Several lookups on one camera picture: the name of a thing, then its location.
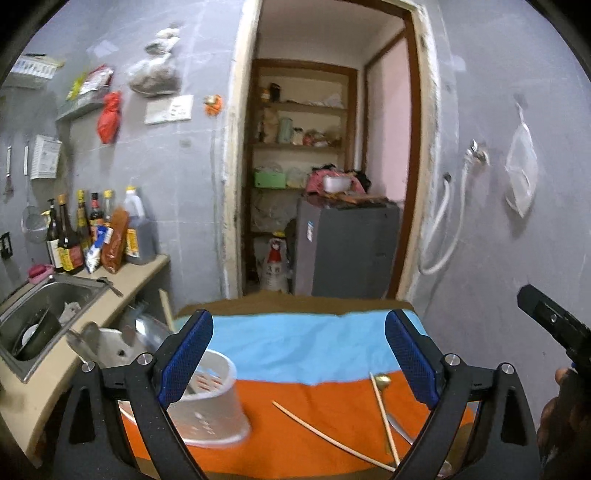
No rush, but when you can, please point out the yellow packet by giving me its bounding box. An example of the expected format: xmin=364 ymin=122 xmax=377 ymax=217
xmin=67 ymin=71 xmax=88 ymax=102

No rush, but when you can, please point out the small clear plastic bag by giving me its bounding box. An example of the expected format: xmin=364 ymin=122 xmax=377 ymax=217
xmin=144 ymin=28 xmax=182 ymax=58

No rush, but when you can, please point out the worn door frame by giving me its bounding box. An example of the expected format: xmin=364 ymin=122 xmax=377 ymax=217
xmin=222 ymin=0 xmax=440 ymax=302

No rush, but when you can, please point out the pink door panel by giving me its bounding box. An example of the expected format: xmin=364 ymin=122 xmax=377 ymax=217
xmin=364 ymin=34 xmax=413 ymax=205

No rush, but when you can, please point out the white wall socket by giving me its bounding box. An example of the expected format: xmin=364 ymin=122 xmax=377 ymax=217
xmin=168 ymin=95 xmax=194 ymax=121

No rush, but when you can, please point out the grey metal wall shelf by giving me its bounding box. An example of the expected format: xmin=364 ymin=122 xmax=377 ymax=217
xmin=55 ymin=85 xmax=114 ymax=123

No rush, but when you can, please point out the large dark oil jug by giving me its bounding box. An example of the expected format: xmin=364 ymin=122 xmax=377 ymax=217
xmin=122 ymin=185 xmax=158 ymax=265

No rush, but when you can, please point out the wooden shelf unit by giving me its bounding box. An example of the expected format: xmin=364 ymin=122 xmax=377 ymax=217
xmin=245 ymin=59 xmax=359 ymax=241

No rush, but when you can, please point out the green box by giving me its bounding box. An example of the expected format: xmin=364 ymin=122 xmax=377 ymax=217
xmin=254 ymin=170 xmax=286 ymax=189

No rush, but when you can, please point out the white wall-mounted box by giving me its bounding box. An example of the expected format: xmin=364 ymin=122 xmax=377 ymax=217
xmin=30 ymin=135 xmax=62 ymax=180

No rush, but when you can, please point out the person's right hand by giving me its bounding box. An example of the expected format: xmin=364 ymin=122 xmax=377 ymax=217
xmin=536 ymin=367 xmax=591 ymax=480

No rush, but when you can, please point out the metal wall tap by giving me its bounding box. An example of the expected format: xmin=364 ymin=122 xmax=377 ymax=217
xmin=464 ymin=138 xmax=491 ymax=167

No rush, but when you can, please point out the red and white packet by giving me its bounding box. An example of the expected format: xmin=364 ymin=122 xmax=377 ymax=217
xmin=85 ymin=65 xmax=115 ymax=93

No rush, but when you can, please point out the beige kitchen counter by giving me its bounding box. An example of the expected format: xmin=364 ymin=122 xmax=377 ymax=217
xmin=0 ymin=254 xmax=171 ymax=467

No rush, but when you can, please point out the orange brown packet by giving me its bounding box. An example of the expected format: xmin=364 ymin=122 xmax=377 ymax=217
xmin=100 ymin=208 xmax=130 ymax=273

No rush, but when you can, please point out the wooden board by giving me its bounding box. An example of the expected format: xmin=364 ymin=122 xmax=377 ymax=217
xmin=323 ymin=194 xmax=389 ymax=206

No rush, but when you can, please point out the wooden chopstick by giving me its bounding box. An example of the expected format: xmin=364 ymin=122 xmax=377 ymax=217
xmin=159 ymin=289 xmax=177 ymax=334
xmin=369 ymin=372 xmax=402 ymax=465
xmin=271 ymin=401 xmax=397 ymax=472

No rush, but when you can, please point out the metal kitchen tool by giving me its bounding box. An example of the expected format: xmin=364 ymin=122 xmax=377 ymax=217
xmin=95 ymin=276 xmax=125 ymax=297

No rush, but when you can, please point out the white wall rack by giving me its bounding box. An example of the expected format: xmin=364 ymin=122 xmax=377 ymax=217
xmin=7 ymin=54 xmax=65 ymax=88

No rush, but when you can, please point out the red and white bottle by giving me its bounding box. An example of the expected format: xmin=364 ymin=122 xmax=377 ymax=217
xmin=263 ymin=231 xmax=290 ymax=292

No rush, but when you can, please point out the pink cloth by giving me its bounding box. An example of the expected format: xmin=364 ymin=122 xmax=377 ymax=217
xmin=307 ymin=167 xmax=365 ymax=197

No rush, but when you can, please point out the red plastic bag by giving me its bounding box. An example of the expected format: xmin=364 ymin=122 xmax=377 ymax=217
xmin=97 ymin=91 xmax=123 ymax=145

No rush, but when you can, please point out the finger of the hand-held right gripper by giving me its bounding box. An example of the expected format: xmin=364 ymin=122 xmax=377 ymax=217
xmin=517 ymin=284 xmax=591 ymax=366

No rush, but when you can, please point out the gold spoon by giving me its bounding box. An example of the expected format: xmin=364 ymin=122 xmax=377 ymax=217
xmin=375 ymin=374 xmax=393 ymax=454

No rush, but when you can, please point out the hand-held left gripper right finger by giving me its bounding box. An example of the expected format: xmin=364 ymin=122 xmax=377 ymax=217
xmin=384 ymin=308 xmax=541 ymax=480

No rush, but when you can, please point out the large clear plastic bag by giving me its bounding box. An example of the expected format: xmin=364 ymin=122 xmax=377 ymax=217
xmin=127 ymin=53 xmax=182 ymax=97

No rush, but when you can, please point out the grey washing machine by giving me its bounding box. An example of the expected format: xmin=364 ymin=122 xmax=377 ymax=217
xmin=293 ymin=198 xmax=402 ymax=299

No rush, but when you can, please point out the stainless steel sink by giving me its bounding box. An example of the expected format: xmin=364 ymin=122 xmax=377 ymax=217
xmin=0 ymin=274 xmax=114 ymax=384

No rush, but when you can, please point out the white plastic utensil holder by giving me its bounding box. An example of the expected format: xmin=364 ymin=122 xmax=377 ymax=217
xmin=90 ymin=327 xmax=252 ymax=448

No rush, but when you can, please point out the white wall switch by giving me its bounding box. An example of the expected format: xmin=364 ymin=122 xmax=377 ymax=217
xmin=144 ymin=99 xmax=171 ymax=126

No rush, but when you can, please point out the white plastic bag hanging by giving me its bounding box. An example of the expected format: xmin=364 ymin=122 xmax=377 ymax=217
xmin=504 ymin=95 xmax=539 ymax=219

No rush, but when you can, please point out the dark soy sauce bottle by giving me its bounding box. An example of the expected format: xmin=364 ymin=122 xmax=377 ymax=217
xmin=56 ymin=194 xmax=86 ymax=276

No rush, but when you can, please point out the white hose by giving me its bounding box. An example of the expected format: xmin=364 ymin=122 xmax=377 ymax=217
xmin=418 ymin=154 xmax=470 ymax=277

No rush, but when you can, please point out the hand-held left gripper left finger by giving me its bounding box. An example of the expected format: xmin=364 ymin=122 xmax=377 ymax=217
xmin=55 ymin=308 xmax=214 ymax=480

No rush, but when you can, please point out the striped blue orange brown cloth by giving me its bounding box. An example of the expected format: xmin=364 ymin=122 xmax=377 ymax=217
xmin=120 ymin=293 xmax=476 ymax=480

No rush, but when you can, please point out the yellow label sauce bottle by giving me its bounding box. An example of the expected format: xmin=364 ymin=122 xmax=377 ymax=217
xmin=76 ymin=189 xmax=93 ymax=256

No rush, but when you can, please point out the blue and white packet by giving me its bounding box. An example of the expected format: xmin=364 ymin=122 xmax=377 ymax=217
xmin=84 ymin=226 xmax=112 ymax=273

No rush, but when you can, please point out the hanging metal strainer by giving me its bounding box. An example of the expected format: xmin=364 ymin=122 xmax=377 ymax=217
xmin=19 ymin=143 xmax=49 ymax=243

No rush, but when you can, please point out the red label sauce bottle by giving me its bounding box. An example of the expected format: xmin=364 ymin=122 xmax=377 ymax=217
xmin=89 ymin=192 xmax=106 ymax=241

